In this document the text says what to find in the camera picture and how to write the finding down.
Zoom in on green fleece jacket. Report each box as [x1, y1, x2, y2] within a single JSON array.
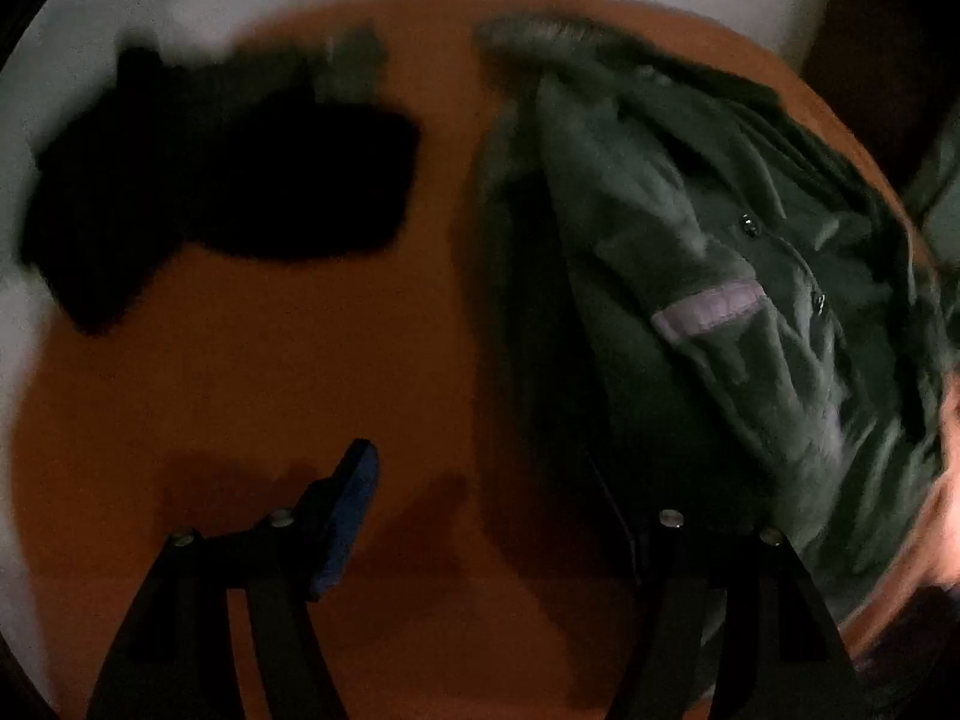
[[472, 15, 960, 698]]

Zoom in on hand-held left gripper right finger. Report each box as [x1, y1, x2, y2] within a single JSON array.
[[604, 511, 863, 720]]

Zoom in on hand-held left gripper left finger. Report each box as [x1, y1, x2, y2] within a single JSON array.
[[86, 439, 380, 720]]

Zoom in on orange blanket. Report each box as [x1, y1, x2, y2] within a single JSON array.
[[15, 0, 938, 720]]

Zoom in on green fleece pants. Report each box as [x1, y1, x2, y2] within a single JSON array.
[[315, 26, 391, 98]]

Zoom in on black cloth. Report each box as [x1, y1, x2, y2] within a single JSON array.
[[19, 37, 421, 335]]

